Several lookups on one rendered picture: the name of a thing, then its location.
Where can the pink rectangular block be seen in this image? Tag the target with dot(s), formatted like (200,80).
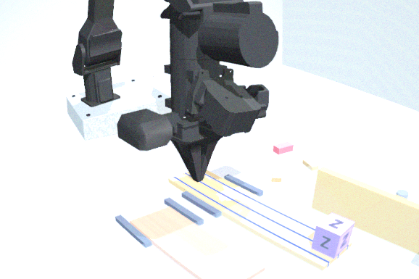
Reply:
(283,148)

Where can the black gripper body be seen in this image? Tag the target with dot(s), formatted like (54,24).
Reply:
(145,129)

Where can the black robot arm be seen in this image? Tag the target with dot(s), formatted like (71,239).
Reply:
(231,31)

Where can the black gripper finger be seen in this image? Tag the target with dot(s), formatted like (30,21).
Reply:
(207,148)
(190,152)

